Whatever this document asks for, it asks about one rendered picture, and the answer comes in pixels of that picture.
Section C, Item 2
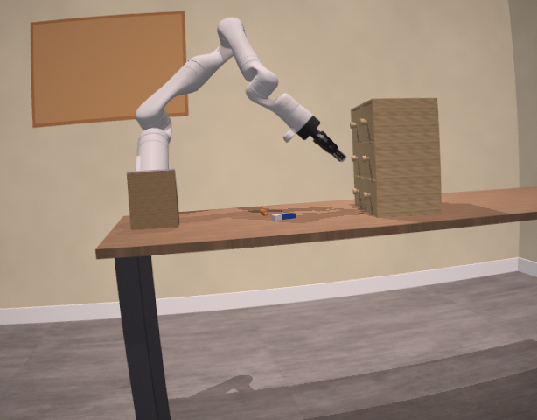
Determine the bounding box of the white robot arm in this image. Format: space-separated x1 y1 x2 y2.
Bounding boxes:
136 17 313 171

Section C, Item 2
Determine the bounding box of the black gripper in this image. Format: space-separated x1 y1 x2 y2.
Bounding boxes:
297 116 346 162

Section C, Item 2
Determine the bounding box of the brown wooden drawer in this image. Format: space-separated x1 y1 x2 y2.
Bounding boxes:
362 142 375 176
350 109 362 140
352 143 364 174
363 178 377 215
352 176 365 208
359 103 373 139

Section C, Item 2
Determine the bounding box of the small wooden chest of drawers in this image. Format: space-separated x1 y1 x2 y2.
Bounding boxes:
351 98 442 218

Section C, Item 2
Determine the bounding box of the blue and white eraser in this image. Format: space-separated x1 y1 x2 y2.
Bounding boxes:
271 213 296 221

